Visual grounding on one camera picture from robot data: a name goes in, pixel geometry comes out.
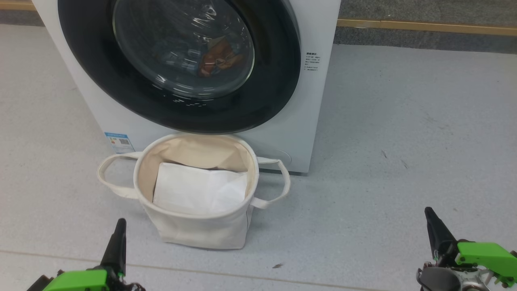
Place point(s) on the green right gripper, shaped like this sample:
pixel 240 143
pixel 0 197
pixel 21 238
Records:
pixel 484 256

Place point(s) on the blue patterned garment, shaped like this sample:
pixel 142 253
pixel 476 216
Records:
pixel 220 58

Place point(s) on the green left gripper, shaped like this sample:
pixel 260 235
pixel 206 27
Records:
pixel 76 281

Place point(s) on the small printed text sticker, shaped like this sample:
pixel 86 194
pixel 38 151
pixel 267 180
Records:
pixel 312 61

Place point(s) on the white front-load washing machine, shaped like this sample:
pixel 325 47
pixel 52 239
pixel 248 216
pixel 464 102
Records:
pixel 319 121

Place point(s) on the blue energy label sticker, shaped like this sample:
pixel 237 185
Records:
pixel 119 141

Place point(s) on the cream canvas laundry basket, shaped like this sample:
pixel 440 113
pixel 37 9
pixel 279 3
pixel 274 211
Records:
pixel 194 230

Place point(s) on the black-rimmed glass washer door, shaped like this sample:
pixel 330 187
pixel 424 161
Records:
pixel 101 81

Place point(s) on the white folded cloth liner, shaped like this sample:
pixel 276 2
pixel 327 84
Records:
pixel 194 190

